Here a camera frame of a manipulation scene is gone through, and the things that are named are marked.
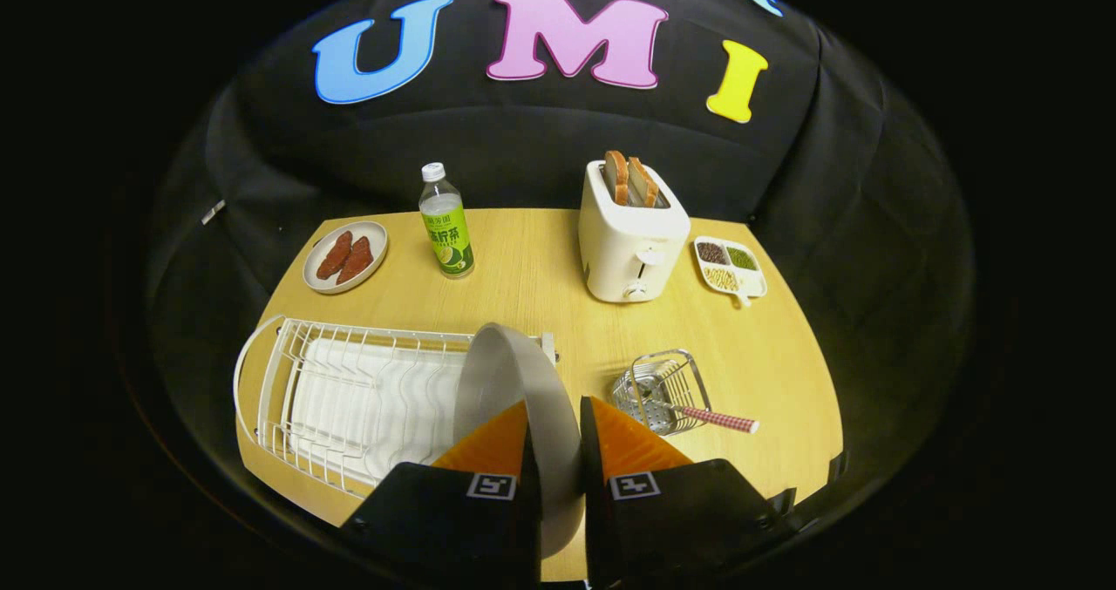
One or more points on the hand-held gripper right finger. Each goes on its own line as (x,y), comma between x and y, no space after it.
(593,529)

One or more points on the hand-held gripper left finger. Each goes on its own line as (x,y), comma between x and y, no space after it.
(532,529)

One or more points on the white round plate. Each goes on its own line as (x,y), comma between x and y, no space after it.
(523,372)

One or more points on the white divided dish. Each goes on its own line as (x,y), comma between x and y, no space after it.
(755,282)

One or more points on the small grey round dish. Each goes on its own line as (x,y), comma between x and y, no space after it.
(377,243)

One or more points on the white ribbed drain tray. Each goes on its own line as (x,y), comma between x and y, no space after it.
(375,407)

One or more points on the white toaster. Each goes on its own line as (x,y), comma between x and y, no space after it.
(628,250)

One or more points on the yellow soybeans heap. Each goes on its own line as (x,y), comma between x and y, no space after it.
(720,278)

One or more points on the red beans heap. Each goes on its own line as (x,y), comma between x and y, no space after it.
(712,253)

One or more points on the green label drink bottle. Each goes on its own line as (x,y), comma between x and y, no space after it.
(448,233)

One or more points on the green beans heap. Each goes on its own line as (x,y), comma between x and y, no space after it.
(742,258)

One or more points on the red meat piece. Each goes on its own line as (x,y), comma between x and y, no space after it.
(334,255)
(356,261)

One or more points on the silver cloth clip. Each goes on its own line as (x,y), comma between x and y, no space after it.
(214,212)

